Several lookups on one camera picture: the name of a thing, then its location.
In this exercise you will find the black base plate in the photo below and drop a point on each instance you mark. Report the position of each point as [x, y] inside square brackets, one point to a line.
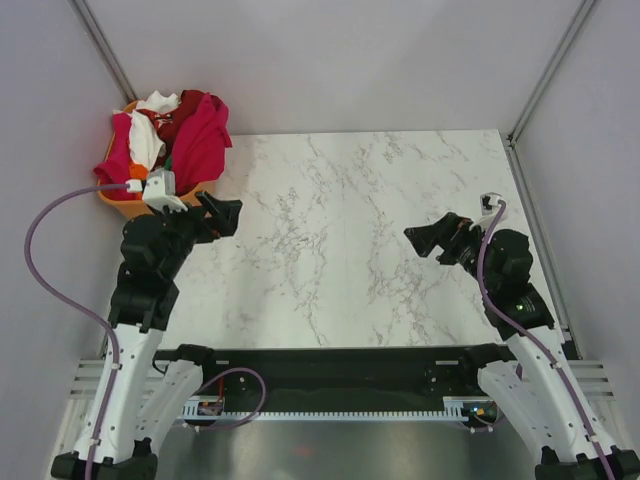
[341, 379]

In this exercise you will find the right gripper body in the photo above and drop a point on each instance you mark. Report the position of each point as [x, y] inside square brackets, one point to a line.
[464, 247]

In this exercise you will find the white cable duct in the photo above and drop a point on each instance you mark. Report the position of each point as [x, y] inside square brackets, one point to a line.
[453, 410]

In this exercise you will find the orange laundry basket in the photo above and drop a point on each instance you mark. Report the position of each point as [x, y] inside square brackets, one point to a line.
[134, 207]

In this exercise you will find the dark red t shirt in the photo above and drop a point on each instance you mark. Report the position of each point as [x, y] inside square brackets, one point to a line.
[168, 124]

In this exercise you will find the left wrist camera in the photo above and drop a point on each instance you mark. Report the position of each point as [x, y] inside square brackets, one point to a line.
[159, 193]

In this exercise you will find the orange t shirt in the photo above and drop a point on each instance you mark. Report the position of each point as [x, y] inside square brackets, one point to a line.
[137, 171]

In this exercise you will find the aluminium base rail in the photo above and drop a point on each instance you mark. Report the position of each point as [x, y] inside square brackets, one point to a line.
[590, 374]

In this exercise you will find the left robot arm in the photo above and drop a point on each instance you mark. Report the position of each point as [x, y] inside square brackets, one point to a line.
[127, 426]

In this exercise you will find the right aluminium frame post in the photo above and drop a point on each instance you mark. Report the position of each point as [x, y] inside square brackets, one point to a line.
[578, 21]

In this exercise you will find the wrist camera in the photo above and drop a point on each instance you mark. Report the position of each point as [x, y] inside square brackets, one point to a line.
[159, 193]
[490, 204]

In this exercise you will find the magenta pink t shirt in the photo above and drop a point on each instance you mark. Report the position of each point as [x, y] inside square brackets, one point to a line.
[114, 169]

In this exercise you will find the crimson pink t shirt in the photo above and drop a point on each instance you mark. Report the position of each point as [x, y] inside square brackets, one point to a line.
[198, 153]

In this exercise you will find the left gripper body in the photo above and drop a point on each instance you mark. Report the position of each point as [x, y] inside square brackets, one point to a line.
[190, 225]

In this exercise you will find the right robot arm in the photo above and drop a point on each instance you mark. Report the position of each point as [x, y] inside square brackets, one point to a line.
[532, 383]

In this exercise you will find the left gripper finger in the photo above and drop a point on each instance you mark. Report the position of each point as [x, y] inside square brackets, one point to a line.
[214, 207]
[227, 227]

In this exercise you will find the aluminium frame post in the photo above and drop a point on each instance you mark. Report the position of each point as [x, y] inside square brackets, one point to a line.
[98, 38]
[578, 21]

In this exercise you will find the left aluminium frame post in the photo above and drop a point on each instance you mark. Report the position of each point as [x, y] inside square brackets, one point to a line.
[98, 38]

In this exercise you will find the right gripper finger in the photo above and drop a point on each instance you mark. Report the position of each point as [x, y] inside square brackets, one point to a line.
[424, 239]
[449, 224]

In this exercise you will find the white t shirt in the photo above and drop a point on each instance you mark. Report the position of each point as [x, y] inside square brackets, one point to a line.
[145, 144]

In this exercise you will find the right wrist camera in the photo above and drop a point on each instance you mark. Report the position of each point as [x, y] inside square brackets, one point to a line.
[490, 204]

